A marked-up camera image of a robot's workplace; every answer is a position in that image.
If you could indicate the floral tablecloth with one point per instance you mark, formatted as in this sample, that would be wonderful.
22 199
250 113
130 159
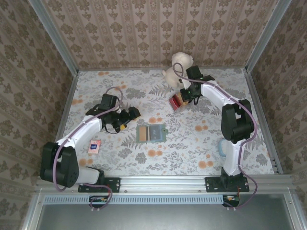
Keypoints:
144 163

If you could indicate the red card stack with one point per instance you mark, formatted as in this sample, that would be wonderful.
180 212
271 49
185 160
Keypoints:
176 101

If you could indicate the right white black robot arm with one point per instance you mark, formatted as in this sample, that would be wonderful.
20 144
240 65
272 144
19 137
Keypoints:
213 91

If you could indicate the black connector board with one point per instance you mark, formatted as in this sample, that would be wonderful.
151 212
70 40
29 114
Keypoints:
231 200
98 201

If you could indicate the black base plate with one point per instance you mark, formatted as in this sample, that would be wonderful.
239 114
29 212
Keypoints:
211 184
115 184

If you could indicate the pink packet blue label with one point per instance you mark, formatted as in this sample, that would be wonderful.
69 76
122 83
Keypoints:
94 146

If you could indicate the aluminium back rail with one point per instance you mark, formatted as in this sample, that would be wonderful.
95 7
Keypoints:
120 68

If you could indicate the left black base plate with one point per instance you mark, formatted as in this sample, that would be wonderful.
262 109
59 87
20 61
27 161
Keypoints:
115 184

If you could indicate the red striped packet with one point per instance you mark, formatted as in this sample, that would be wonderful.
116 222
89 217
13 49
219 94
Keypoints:
174 107

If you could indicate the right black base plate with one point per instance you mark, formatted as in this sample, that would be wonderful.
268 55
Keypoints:
211 184

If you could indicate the aluminium corner post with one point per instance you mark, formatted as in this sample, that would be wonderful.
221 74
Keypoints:
264 36
55 38

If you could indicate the light blue round container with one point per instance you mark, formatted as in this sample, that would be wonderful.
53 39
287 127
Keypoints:
220 149

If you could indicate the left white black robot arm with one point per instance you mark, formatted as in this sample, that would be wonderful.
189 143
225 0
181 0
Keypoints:
81 134

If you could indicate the cream plush dog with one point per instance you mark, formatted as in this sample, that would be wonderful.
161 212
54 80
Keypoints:
182 58

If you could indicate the aluminium front rail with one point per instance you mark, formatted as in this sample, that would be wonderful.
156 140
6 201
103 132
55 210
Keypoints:
163 183

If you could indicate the aluminium side rail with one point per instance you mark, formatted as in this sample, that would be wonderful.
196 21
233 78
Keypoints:
62 119
262 119

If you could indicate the dark card with print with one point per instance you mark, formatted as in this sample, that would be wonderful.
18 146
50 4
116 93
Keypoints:
155 133

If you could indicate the grey metal panel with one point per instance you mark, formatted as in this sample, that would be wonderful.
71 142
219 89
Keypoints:
156 218

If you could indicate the green card holder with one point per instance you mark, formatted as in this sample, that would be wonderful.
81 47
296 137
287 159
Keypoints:
165 130

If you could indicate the orange card stack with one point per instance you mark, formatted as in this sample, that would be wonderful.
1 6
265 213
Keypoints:
185 102

